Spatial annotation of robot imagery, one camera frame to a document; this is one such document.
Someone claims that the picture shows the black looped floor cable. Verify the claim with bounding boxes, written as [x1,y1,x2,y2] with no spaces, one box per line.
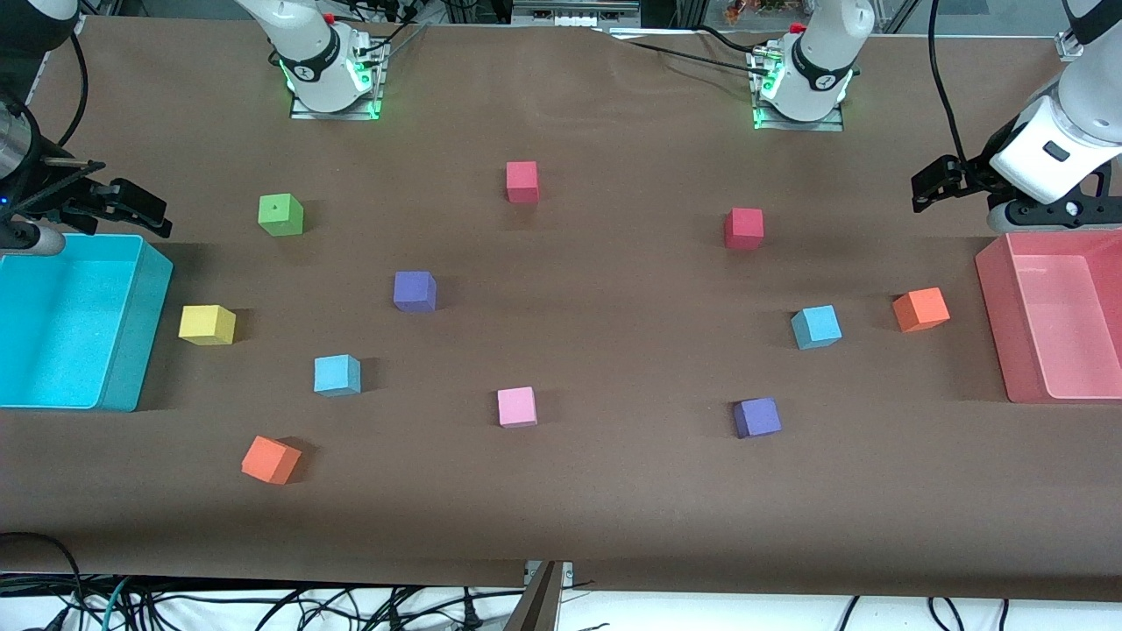
[0,532,86,631]

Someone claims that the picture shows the red foam block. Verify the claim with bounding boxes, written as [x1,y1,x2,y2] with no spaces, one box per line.
[506,160,540,204]
[724,208,764,252]

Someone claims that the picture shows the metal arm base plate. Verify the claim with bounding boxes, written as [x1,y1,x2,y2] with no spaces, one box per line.
[289,39,384,122]
[752,48,847,132]

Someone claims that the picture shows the teal floor cable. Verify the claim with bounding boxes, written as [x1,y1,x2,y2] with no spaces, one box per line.
[101,576,134,631]

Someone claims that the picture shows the white power strip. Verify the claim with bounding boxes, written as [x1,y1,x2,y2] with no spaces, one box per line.
[511,0,641,29]

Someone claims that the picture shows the yellow foam block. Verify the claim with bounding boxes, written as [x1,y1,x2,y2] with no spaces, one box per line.
[179,304,237,346]

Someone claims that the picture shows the light blue foam block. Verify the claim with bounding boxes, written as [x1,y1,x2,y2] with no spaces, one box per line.
[314,354,362,398]
[791,305,843,351]

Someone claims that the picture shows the orange foam block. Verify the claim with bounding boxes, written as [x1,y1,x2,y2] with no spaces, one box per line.
[892,287,951,333]
[241,436,302,486]

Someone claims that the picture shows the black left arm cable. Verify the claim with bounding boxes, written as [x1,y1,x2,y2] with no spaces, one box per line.
[927,0,969,172]

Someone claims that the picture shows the brown table cover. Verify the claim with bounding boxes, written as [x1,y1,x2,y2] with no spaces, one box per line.
[0,13,1122,606]

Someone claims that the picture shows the purple foam block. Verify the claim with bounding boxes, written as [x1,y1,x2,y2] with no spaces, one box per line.
[733,397,783,439]
[393,271,437,314]

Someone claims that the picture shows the pink foam block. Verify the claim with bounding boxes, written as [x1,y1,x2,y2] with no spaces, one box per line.
[497,386,538,429]

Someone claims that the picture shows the pink plastic bin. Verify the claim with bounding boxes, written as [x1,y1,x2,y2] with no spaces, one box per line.
[975,228,1122,404]

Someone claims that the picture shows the green foam block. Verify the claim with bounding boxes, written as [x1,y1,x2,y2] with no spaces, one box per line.
[258,194,305,238]

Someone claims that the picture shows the black base cable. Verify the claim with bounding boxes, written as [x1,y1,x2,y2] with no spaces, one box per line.
[605,26,765,73]
[359,19,430,67]

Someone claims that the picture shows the cyan plastic bin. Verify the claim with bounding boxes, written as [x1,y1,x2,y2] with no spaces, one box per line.
[0,232,174,413]

